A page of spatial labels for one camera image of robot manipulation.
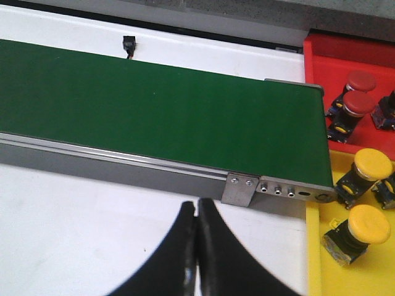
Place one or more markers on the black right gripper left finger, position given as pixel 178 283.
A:
pixel 171 269

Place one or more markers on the yellow plastic tray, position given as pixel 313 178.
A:
pixel 370 274

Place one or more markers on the black sensor with coloured wires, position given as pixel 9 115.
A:
pixel 129 45

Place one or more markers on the red mushroom push button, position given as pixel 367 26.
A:
pixel 358 80
pixel 356 104

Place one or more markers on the blue button base in yellow tray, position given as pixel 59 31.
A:
pixel 384 193

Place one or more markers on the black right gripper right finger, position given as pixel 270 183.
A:
pixel 226 267

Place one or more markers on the aluminium conveyor side rail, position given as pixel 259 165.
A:
pixel 111 166

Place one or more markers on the green conveyor belt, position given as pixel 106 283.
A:
pixel 237 124

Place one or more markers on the silver conveyor end plate right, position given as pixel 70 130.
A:
pixel 296 190

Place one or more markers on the yellow mushroom push button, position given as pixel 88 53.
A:
pixel 369 166
pixel 365 226

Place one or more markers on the blue button base in red tray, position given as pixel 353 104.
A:
pixel 383 113

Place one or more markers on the red object at right edge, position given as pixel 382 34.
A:
pixel 327 61

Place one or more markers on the silver angle mounting bracket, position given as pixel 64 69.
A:
pixel 239 189

